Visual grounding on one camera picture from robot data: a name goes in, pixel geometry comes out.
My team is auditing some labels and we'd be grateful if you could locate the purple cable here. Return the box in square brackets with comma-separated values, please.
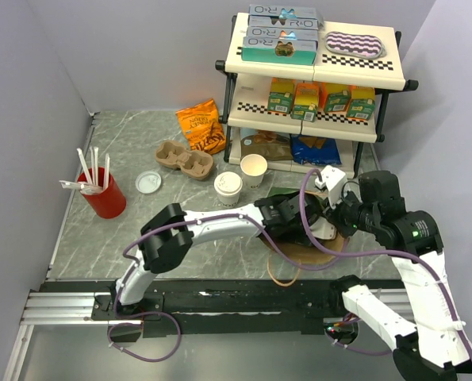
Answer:
[107, 214, 350, 363]
[299, 168, 472, 381]

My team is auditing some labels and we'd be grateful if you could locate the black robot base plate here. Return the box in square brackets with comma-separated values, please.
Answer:
[39, 279, 359, 344]

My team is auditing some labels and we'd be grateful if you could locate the brown paper bag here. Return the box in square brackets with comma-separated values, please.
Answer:
[259, 190, 350, 287]

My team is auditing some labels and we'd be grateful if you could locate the aluminium rail frame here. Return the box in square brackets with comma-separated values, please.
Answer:
[2, 289, 413, 380]

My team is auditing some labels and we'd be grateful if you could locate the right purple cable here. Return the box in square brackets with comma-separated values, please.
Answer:
[299, 168, 472, 381]

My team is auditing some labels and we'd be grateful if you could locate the orange kettle chips bag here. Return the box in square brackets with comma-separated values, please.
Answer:
[175, 98, 227, 155]

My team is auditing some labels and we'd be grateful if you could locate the grey back R&O box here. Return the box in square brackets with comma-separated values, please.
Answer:
[248, 4, 324, 30]

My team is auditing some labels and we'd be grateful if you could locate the purple wavy pattern pouch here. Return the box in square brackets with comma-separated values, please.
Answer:
[324, 31, 386, 60]

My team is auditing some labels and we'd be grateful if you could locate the brown snack bag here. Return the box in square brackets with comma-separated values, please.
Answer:
[240, 130, 293, 161]

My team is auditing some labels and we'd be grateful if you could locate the blue snack bag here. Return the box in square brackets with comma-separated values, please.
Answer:
[291, 135, 341, 166]

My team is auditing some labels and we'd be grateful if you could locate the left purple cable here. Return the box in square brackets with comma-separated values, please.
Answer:
[107, 214, 350, 363]

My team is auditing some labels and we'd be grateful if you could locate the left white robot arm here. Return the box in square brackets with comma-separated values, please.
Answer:
[109, 191, 321, 319]

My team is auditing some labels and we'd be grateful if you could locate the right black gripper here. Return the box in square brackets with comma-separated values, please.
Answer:
[322, 185, 378, 238]

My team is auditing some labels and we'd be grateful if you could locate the white plastic cup lid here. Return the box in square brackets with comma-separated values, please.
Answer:
[213, 171, 243, 196]

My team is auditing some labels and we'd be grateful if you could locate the cream three-tier shelf rack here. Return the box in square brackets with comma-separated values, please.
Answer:
[216, 10, 418, 177]

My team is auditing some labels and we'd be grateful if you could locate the teal front R&O box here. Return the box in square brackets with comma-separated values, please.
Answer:
[241, 37, 318, 66]

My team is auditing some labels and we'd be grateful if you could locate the dark green paper bag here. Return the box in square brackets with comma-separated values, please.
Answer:
[267, 187, 299, 197]

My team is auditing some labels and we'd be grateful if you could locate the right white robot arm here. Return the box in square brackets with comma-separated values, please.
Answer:
[315, 166, 472, 380]

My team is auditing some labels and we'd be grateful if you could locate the white paper coffee cup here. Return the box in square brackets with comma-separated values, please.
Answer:
[213, 171, 243, 207]

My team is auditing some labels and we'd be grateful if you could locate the red straw holder cup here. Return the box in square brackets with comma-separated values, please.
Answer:
[82, 174, 127, 219]

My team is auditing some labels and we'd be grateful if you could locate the green juice carton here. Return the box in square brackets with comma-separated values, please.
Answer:
[320, 83, 351, 114]
[345, 85, 375, 121]
[267, 78, 295, 114]

